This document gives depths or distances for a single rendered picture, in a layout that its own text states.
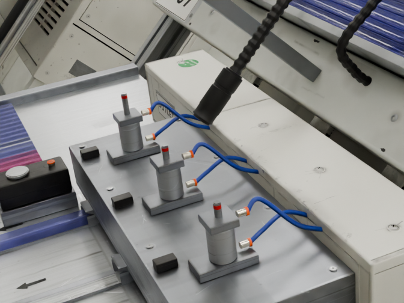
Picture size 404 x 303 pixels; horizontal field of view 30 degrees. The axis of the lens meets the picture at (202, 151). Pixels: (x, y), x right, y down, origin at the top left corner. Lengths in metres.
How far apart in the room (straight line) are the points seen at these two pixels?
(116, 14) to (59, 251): 1.25
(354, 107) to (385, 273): 0.21
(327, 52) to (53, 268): 0.35
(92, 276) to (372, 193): 0.26
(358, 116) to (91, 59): 1.30
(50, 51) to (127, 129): 1.18
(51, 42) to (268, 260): 1.42
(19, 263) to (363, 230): 0.34
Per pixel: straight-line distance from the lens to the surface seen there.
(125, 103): 0.74
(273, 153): 0.70
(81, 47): 1.93
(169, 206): 0.66
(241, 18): 0.72
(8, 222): 0.81
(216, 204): 0.56
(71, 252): 0.74
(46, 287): 0.71
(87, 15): 1.91
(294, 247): 0.60
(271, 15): 0.58
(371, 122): 0.70
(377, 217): 0.60
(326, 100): 0.75
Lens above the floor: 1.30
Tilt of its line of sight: 6 degrees down
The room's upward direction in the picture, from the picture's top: 35 degrees clockwise
